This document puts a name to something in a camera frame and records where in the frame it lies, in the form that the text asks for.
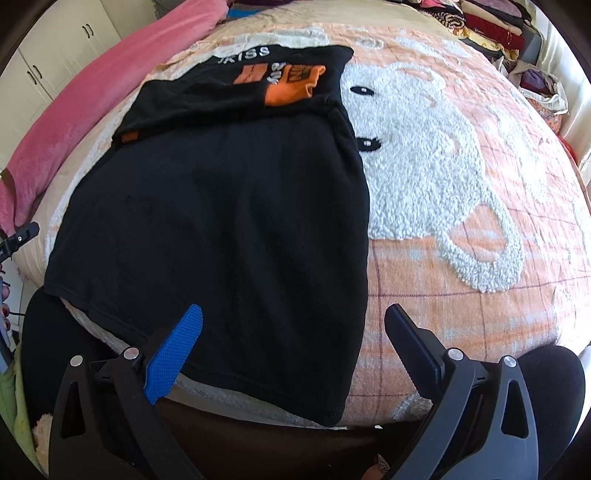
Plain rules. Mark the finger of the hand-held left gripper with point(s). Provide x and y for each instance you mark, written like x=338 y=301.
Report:
x=23 y=233

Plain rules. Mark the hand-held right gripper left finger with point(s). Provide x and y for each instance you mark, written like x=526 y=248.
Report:
x=178 y=350

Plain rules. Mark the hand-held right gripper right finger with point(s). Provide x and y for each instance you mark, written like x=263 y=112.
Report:
x=411 y=341

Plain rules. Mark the black t-shirt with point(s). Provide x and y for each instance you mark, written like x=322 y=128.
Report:
x=231 y=230

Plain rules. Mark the stack of folded clothes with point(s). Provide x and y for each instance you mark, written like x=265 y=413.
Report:
x=489 y=27

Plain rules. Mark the person's left hand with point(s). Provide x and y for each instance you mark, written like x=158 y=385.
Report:
x=4 y=309

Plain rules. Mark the green cloth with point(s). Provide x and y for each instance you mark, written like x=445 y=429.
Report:
x=11 y=406

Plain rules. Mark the person's left leg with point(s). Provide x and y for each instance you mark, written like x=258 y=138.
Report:
x=60 y=341

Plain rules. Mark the beige fluffy item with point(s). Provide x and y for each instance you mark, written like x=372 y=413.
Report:
x=39 y=431

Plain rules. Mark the brown cloth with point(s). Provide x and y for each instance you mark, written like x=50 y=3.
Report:
x=258 y=438

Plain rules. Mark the pink fleece quilt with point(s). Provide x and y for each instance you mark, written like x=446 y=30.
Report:
x=92 y=92

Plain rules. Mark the orange bear blanket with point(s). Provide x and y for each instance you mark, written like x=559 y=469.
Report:
x=461 y=184

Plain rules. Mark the white wardrobe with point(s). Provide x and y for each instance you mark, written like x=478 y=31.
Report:
x=60 y=55

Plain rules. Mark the floral cloth bag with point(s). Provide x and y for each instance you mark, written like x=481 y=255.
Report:
x=551 y=99

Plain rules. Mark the white curtain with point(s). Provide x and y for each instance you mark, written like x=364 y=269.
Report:
x=572 y=69

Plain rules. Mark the beige bed sheet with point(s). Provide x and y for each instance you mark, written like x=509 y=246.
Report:
x=346 y=16

